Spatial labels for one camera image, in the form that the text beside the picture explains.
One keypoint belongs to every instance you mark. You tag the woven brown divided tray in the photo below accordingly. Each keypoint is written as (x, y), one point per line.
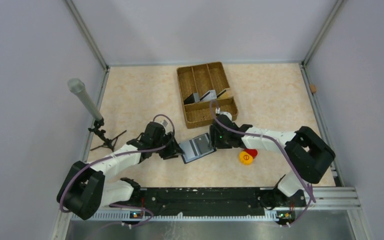
(198, 85)

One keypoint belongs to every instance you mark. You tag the red toy block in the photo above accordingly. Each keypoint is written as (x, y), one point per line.
(251, 152)

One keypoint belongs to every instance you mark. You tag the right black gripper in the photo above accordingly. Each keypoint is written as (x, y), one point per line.
(214, 141)

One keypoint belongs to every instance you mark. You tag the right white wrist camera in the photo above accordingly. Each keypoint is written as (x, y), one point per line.
(218, 112)

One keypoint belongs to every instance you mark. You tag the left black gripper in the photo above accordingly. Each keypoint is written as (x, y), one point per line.
(173, 150)

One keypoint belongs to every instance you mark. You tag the navy blue card holder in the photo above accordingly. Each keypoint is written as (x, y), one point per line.
(196, 148)

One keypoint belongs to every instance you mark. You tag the silver striped credit card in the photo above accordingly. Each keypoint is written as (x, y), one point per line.
(190, 152)

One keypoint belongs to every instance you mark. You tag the dark grey credit card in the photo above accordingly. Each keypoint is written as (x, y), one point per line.
(192, 99)

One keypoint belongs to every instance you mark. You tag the small brown block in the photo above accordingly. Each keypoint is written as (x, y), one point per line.
(312, 88)

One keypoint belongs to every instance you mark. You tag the yellow round toy block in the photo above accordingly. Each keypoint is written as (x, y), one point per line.
(245, 158)

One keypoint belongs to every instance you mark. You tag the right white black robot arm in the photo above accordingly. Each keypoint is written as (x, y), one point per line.
(307, 154)

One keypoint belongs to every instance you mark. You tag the silver card in tray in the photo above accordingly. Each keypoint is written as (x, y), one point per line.
(209, 95)

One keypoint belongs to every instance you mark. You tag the grey microphone on tripod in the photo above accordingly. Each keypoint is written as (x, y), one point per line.
(77, 87)

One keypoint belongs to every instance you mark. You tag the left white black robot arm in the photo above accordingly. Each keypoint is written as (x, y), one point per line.
(86, 188)

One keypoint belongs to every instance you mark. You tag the gold card in tray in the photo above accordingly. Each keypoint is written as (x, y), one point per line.
(224, 94)

